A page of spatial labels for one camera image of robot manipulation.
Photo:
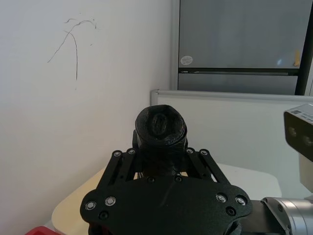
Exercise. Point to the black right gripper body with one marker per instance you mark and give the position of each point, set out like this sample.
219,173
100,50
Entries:
166,203

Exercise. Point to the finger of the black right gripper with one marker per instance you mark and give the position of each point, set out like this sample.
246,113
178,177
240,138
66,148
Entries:
176,137
146,132

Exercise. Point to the white partition board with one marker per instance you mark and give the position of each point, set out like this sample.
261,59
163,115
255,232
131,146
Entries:
232,127

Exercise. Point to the round white sticker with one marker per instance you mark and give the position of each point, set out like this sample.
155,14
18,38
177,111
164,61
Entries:
186,60

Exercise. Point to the grey metal cabinet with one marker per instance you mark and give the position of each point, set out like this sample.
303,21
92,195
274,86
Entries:
234,36

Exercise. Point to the red plastic object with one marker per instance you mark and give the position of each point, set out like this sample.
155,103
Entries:
41,230

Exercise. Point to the yellow tag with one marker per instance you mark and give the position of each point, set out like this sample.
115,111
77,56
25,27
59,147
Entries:
297,58

